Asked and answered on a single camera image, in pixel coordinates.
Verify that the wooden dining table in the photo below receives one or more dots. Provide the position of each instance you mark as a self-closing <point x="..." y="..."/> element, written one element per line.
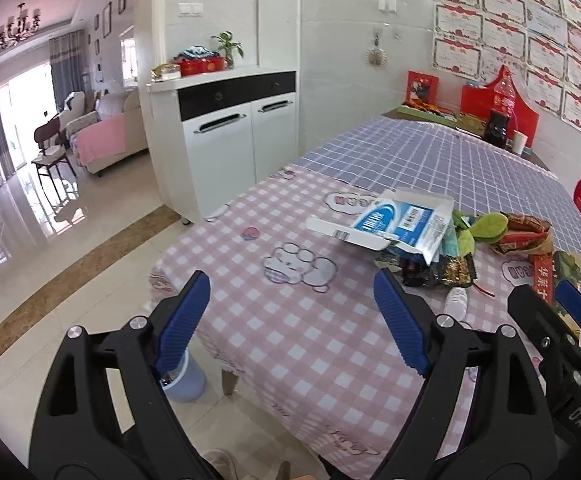
<point x="230" y="384"/>

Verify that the blue plastic trash bin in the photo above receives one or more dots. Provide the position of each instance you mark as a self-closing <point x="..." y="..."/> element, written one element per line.
<point x="190" y="382"/>

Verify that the gold green box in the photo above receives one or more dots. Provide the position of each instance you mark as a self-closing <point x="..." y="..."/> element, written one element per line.
<point x="470" y="123"/>

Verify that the beige sofa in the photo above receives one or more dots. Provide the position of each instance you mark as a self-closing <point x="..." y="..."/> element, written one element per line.
<point x="120" y="110"/>

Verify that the cola bottle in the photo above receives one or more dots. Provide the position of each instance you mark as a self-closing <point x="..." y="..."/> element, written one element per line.
<point x="497" y="130"/>

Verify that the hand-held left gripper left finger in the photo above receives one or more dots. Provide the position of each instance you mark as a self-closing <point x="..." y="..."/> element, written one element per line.
<point x="185" y="322"/>

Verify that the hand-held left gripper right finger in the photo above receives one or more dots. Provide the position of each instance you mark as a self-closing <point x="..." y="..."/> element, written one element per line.
<point x="400" y="325"/>

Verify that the white blue cardboard box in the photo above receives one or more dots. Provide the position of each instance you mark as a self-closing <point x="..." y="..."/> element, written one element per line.
<point x="385" y="220"/>

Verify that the gold snack box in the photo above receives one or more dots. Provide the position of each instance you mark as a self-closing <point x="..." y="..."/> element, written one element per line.
<point x="165" y="71"/>

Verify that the wooden chair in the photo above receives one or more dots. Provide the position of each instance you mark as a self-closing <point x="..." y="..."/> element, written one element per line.
<point x="50" y="145"/>

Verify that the red label packet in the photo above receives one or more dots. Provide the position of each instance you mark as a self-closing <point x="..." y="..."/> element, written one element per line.
<point x="542" y="277"/>

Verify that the small white bottle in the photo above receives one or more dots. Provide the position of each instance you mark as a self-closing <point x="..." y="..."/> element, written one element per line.
<point x="456" y="302"/>

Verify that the red gift box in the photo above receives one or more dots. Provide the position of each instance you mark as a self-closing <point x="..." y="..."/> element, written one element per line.
<point x="203" y="66"/>

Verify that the potted green plant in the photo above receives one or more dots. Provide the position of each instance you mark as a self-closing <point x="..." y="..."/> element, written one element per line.
<point x="228" y="47"/>

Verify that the green snack wrapper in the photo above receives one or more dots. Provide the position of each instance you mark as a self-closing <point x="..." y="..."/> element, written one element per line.
<point x="567" y="267"/>

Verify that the white paper cup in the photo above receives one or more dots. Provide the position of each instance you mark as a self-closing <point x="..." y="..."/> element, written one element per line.
<point x="519" y="144"/>

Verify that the white wall outlet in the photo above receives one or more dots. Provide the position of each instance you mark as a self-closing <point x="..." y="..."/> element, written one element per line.
<point x="386" y="5"/>

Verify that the white light switch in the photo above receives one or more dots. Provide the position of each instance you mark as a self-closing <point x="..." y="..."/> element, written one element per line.
<point x="191" y="8"/>

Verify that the black wall picture frame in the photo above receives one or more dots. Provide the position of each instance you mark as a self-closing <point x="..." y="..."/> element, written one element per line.
<point x="122" y="7"/>
<point x="107" y="20"/>

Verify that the window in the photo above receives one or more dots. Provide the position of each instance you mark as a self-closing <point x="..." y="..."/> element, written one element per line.
<point x="129" y="60"/>

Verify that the red yellow snack wrapper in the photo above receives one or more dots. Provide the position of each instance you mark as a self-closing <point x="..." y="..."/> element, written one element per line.
<point x="522" y="235"/>

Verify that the white sideboard cabinet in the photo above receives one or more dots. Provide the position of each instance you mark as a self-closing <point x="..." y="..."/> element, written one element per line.
<point x="220" y="145"/>

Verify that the wall of award certificates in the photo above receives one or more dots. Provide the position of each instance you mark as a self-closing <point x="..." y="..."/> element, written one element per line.
<point x="500" y="35"/>

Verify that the green plush leaf toy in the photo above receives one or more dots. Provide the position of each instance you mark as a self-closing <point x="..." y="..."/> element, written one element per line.
<point x="485" y="227"/>

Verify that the red framed card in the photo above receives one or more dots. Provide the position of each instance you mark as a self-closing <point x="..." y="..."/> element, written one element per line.
<point x="423" y="87"/>

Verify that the teal packet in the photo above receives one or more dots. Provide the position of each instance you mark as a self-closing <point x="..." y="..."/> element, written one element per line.
<point x="449" y="245"/>

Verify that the purple grid tablecloth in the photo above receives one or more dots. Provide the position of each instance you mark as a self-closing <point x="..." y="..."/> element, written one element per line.
<point x="420" y="160"/>

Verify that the pink blanket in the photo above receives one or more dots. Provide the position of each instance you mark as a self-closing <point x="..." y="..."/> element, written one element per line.
<point x="103" y="137"/>

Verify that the black chandelier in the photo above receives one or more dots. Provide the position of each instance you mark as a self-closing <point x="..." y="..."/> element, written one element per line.
<point x="19" y="27"/>

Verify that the black snack wrapper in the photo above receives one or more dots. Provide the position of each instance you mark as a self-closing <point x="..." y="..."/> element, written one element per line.
<point x="435" y="272"/>

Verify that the green tray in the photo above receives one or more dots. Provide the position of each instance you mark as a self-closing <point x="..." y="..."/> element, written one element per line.
<point x="428" y="112"/>

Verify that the round woven wall ornament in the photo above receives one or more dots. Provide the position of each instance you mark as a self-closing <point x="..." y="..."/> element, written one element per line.
<point x="376" y="55"/>

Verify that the pink checked tablecloth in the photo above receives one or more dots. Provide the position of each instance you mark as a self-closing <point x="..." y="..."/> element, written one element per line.
<point x="295" y="335"/>

